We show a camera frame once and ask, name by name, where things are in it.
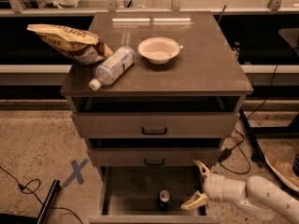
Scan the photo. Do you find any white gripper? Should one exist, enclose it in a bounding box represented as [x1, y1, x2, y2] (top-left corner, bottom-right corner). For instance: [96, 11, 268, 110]
[180, 160, 248, 211]

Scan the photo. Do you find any dark blue pepsi can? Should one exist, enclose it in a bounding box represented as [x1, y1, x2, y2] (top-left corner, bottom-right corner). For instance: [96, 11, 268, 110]
[157, 189, 172, 211]

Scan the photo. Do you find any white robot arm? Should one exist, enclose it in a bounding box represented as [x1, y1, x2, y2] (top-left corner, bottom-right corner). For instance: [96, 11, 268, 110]
[180, 160, 299, 224]

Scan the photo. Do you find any bottom grey drawer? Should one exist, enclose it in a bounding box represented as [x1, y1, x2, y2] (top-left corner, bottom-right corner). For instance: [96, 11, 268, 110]
[89, 166, 220, 224]

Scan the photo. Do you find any grey drawer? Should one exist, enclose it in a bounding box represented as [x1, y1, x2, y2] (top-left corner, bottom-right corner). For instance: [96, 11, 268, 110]
[89, 166, 220, 224]
[72, 112, 239, 138]
[88, 148, 220, 167]

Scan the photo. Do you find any grey drawer cabinet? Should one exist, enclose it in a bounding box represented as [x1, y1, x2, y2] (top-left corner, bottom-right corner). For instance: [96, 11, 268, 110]
[60, 10, 254, 224]

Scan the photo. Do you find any middle grey drawer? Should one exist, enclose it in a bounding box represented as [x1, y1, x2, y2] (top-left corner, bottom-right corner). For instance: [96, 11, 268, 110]
[88, 148, 220, 167]

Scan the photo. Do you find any top grey drawer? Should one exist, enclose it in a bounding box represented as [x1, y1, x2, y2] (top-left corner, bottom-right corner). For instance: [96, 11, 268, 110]
[72, 112, 239, 138]

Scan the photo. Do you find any black stand leg right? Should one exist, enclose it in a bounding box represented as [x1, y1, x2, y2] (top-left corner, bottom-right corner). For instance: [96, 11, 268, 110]
[239, 109, 265, 164]

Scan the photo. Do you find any black stand leg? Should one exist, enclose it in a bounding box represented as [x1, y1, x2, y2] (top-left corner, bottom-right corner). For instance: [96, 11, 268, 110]
[0, 179, 61, 224]
[239, 109, 265, 164]

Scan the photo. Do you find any blue tape cross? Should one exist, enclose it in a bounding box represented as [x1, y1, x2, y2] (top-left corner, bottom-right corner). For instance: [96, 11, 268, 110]
[63, 159, 89, 187]

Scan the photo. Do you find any white paper bowl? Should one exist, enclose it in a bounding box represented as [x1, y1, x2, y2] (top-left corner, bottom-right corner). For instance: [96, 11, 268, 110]
[138, 37, 180, 64]

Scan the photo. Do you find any clear plastic water bottle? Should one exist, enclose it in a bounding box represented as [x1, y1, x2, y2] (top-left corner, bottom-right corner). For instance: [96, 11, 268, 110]
[89, 46, 135, 91]

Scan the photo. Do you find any chip bag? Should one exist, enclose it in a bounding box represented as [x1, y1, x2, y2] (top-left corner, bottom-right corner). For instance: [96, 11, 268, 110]
[27, 24, 113, 65]

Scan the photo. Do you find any metal railing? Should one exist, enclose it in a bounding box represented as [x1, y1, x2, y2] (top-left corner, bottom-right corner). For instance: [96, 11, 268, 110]
[0, 0, 299, 17]

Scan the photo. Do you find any black stand leg left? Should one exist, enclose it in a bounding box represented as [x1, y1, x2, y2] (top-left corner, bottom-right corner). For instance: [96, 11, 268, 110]
[0, 179, 61, 224]

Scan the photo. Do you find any black power adapter cable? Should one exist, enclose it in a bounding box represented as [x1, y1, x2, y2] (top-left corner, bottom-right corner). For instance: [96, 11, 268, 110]
[217, 63, 279, 175]

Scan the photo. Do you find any black cable left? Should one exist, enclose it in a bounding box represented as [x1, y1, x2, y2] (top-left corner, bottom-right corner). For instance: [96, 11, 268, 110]
[0, 165, 84, 224]

